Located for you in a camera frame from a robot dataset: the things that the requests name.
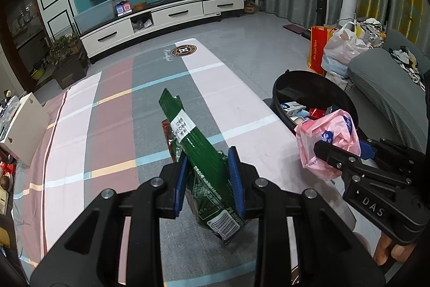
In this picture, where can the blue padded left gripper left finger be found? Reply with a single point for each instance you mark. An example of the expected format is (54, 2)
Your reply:
(180, 184)

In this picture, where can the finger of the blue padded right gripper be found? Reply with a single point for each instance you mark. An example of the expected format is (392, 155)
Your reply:
(367, 151)

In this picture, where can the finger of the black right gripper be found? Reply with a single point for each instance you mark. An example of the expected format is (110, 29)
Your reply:
(349, 164)

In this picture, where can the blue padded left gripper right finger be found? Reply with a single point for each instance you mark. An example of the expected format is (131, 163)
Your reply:
(235, 169)

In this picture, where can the green snack bag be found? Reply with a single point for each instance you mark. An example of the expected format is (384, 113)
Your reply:
(208, 190)

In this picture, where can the pink plastic bag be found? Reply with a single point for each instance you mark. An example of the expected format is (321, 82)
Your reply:
(316, 137)

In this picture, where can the red cigarette pack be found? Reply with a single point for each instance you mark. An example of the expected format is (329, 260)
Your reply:
(316, 113)

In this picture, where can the white blue carton box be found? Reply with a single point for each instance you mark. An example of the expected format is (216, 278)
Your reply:
(291, 108)

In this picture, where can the black round trash bin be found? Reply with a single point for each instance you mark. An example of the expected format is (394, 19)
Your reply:
(310, 90)

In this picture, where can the right hand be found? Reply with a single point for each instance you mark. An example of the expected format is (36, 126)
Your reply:
(386, 248)

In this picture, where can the grey sofa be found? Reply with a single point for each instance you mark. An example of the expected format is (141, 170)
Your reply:
(391, 90)

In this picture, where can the pink checked floor mat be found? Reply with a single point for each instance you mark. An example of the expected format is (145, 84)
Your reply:
(106, 132)

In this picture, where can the clothes pile on sofa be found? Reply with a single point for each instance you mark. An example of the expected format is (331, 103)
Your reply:
(408, 63)

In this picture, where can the white plastic bag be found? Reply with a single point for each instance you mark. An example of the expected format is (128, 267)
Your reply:
(343, 46)

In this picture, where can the red shopping bag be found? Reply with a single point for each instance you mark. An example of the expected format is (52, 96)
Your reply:
(319, 36)

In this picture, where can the white roll by curtain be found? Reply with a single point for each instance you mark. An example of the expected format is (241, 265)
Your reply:
(347, 12)

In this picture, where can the white side cabinet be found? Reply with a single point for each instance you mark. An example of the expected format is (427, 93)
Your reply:
(25, 130)

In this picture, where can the dark planter with plants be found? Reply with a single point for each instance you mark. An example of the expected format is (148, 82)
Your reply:
(69, 58)

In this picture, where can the white tv cabinet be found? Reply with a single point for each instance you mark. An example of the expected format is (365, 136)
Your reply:
(158, 18)

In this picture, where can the potted plant on floor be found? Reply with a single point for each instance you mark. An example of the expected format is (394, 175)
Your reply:
(250, 6)

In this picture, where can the blue white box on cabinet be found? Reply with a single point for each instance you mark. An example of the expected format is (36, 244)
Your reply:
(123, 8)

